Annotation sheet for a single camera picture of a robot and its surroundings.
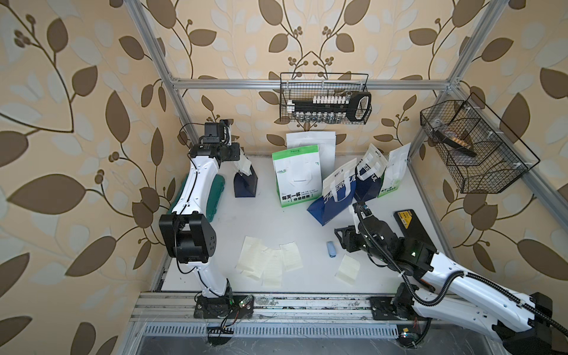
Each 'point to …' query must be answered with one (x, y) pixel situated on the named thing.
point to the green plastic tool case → (214, 199)
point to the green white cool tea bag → (298, 175)
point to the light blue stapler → (331, 249)
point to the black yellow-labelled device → (412, 228)
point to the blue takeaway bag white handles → (338, 192)
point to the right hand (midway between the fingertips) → (340, 230)
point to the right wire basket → (481, 154)
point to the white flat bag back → (326, 141)
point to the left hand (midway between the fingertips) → (228, 146)
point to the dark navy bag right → (369, 173)
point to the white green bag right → (396, 164)
